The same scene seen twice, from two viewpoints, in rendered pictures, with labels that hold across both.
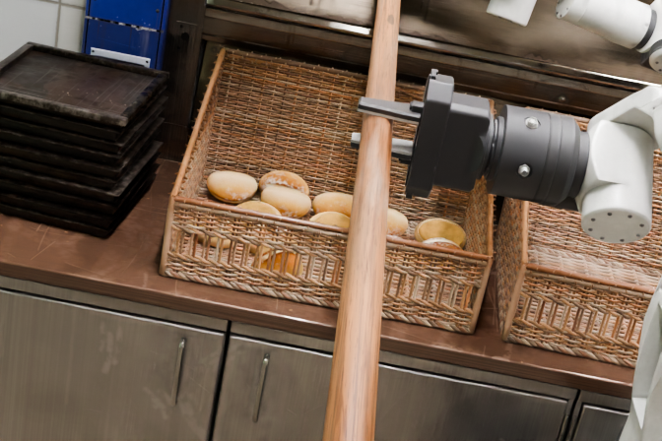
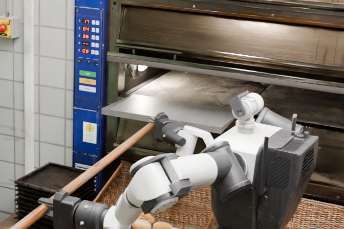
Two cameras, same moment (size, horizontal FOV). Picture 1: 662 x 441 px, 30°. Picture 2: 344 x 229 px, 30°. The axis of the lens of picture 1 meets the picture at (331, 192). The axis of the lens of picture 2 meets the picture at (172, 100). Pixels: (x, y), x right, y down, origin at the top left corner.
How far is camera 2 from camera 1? 110 cm
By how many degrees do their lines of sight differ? 20
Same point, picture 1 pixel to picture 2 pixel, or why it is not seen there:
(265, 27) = (138, 154)
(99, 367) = not seen: outside the picture
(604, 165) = (107, 221)
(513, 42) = not seen: hidden behind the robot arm
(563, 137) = (94, 211)
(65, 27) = (67, 155)
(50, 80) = (49, 178)
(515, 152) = (79, 216)
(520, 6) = (185, 152)
